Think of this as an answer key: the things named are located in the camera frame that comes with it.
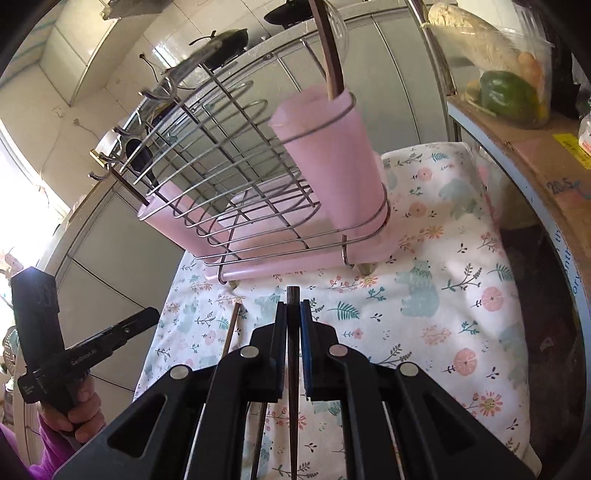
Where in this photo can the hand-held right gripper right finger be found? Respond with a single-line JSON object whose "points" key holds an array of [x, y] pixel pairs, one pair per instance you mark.
{"points": [[307, 350]]}

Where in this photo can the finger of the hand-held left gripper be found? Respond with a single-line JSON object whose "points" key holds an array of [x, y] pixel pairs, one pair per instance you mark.
{"points": [[129, 325]]}

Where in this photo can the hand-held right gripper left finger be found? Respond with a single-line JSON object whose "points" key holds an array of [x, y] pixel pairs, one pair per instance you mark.
{"points": [[279, 350]]}

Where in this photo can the dark wooden chopstick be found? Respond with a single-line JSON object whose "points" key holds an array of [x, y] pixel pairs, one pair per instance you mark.
{"points": [[293, 415]]}

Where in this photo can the pink plastic cup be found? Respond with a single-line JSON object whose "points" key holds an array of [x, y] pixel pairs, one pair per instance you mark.
{"points": [[332, 161], [161, 221]]}

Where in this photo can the person's left forearm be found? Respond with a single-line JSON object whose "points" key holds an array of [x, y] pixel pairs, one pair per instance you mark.
{"points": [[51, 452]]}

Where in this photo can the person's left hand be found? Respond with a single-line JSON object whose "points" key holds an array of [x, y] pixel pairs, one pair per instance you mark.
{"points": [[85, 410]]}

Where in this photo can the pink plastic drip tray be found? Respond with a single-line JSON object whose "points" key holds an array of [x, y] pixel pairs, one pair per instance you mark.
{"points": [[277, 258]]}

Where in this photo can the floral printed tablecloth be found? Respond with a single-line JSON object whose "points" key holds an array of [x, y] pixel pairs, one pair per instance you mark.
{"points": [[415, 323]]}

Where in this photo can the metal shelf rack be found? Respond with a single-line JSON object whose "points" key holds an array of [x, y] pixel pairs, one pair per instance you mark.
{"points": [[568, 277]]}

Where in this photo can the kitchen counter cabinet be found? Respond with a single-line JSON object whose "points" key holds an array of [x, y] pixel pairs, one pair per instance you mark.
{"points": [[369, 83]]}

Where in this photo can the range hood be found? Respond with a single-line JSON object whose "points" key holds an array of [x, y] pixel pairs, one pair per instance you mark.
{"points": [[127, 8]]}

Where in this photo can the green bell pepper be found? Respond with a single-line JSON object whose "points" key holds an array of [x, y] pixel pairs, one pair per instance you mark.
{"points": [[505, 94]]}

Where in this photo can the orange food packet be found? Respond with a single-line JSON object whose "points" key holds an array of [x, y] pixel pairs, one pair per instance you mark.
{"points": [[585, 136]]}

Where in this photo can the napa cabbage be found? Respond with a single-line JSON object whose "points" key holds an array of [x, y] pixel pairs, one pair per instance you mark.
{"points": [[471, 32]]}

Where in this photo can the orange carrot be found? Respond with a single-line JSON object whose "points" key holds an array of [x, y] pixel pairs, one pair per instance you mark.
{"points": [[531, 67]]}

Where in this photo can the clear plastic container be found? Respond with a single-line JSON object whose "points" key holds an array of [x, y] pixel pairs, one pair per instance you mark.
{"points": [[545, 60]]}

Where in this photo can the black blender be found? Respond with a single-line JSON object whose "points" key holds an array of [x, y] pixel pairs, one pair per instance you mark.
{"points": [[565, 60]]}

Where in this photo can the wall socket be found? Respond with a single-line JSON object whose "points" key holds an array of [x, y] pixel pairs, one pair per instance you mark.
{"points": [[58, 111]]}

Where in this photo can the wall cabinet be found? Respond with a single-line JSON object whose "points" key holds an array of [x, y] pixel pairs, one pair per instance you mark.
{"points": [[83, 50]]}

